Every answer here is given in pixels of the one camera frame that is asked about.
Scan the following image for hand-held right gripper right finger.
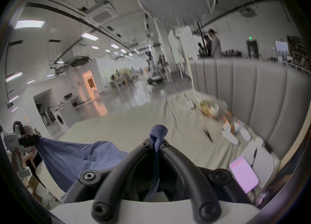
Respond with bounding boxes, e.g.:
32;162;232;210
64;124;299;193
158;138;253;221

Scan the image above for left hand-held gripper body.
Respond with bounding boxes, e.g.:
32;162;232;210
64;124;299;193
3;125;32;178

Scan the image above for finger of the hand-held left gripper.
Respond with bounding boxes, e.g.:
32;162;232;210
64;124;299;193
19;134;42;147

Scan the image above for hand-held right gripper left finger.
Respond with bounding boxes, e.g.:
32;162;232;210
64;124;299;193
62;138;158;221

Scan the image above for dark blue shirt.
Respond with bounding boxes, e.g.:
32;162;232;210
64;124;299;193
35;125;169;201

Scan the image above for person's left hand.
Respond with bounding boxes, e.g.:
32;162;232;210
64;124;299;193
22;151;39;168

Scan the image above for white washing machine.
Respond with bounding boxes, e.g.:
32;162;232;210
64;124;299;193
55;102;79;132

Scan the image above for black tweezers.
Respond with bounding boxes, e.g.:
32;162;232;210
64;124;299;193
203;127;214;143

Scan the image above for phone with pink screen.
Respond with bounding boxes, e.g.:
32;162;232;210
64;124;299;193
230;155;259;194

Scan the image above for bed with beige sheet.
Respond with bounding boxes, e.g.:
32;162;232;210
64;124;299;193
36;89;282;204

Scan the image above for colourful snack bag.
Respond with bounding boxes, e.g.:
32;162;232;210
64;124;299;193
198;99;227;119

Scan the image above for white paper pad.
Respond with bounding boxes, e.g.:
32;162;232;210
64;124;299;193
239;143;280;188

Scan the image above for grey padded headboard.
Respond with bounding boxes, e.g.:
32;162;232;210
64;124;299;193
190;58;311;160

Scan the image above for wheeled robot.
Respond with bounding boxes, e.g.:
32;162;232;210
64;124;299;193
145;51;166;86

